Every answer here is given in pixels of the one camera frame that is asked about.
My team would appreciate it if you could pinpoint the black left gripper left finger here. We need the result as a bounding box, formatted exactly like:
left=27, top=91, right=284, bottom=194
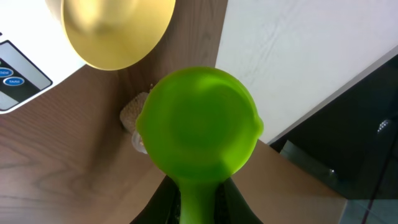
left=130, top=176, right=181, bottom=224

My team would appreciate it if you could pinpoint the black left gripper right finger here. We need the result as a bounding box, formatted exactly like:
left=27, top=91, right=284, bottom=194
left=216, top=178, right=263, bottom=224

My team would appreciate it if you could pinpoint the green plastic measuring scoop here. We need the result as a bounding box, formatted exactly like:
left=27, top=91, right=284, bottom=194
left=136, top=67, right=264, bottom=223

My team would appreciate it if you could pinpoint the yellow plastic bowl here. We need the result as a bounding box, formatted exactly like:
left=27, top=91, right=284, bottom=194
left=45, top=0, right=176, bottom=71

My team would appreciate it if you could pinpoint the white digital kitchen scale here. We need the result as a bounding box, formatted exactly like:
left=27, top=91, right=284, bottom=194
left=1, top=0, right=85, bottom=114

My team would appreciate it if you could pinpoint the clear plastic container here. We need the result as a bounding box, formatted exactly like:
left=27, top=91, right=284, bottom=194
left=119, top=84, right=154, bottom=154

